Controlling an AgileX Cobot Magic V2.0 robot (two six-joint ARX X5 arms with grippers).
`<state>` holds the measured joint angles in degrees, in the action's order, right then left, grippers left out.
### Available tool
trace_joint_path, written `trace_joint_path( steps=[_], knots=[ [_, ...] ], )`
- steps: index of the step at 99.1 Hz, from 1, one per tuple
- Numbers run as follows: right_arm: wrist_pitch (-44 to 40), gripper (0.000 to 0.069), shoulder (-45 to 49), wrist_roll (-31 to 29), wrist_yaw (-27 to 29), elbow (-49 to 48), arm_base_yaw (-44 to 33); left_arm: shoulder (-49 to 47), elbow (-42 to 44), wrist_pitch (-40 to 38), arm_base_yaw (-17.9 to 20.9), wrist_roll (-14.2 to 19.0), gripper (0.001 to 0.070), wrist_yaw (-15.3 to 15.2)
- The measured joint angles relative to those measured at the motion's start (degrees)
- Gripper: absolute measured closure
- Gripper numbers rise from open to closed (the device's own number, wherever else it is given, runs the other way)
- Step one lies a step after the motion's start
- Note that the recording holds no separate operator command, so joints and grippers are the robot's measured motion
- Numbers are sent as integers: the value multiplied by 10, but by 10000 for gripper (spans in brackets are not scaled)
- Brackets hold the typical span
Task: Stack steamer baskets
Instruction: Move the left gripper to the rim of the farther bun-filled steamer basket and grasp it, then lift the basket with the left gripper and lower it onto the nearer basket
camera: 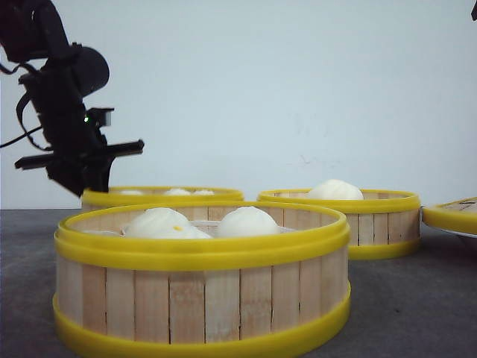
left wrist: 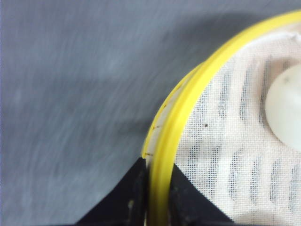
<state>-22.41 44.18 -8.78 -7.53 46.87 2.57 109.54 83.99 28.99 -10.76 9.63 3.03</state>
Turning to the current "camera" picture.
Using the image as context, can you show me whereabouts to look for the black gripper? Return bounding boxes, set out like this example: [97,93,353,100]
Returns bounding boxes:
[15,46,144,197]

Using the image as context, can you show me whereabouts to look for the bamboo steamer basket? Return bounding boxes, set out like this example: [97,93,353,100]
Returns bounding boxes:
[52,203,351,357]
[80,186,244,212]

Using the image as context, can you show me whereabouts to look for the bamboo steamer basket single bun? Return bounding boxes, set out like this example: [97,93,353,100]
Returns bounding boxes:
[258,189,420,260]

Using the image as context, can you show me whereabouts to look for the woven bamboo steamer lid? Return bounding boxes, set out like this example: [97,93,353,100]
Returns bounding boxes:
[423,197,476,235]

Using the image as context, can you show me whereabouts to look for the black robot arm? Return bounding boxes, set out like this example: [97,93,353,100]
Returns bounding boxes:
[471,1,477,22]
[1,1,144,196]

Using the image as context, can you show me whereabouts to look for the small bun in rear basket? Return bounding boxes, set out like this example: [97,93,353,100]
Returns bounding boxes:
[119,189,144,195]

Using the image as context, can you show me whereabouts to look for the left white bun in front basket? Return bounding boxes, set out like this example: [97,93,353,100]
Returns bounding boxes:
[123,207,212,239]

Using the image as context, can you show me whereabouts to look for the white bun in basket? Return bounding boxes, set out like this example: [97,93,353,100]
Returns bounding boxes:
[216,207,280,237]
[123,207,212,239]

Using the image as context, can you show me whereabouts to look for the middle bun in rear basket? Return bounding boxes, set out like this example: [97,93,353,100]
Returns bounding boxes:
[163,188,192,196]

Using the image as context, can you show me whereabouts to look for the right bun in rear basket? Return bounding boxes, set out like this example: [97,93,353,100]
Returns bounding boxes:
[192,189,215,195]

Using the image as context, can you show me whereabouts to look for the right white bun in front basket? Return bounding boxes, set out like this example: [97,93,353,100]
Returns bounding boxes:
[216,207,280,237]

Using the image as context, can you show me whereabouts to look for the white steamed bun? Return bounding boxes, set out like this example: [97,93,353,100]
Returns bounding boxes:
[306,179,364,200]

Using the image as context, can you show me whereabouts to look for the white plate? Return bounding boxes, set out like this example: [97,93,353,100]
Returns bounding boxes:
[444,229,477,251]

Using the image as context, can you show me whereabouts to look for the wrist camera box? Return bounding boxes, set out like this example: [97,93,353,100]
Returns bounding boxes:
[84,107,115,128]

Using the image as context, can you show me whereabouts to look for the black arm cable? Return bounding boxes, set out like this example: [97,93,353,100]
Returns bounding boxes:
[0,61,53,151]

